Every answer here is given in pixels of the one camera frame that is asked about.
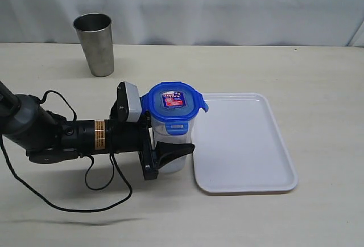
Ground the clear plastic container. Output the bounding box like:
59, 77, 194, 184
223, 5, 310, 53
151, 116, 195, 173

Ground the stainless steel cup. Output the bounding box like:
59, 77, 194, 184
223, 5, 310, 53
73, 13, 114, 77

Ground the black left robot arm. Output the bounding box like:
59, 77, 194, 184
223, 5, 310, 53
1, 82, 195, 180

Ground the black cable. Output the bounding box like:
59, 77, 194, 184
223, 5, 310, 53
0, 89, 133, 212

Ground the blue container lid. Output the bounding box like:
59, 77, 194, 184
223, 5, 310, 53
141, 81, 209, 136

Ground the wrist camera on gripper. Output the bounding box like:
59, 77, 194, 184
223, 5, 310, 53
125, 82, 142, 122

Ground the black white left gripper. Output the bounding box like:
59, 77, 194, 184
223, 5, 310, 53
109, 81, 195, 180

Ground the white plastic tray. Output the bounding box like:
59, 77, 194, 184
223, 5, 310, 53
192, 93, 298, 195

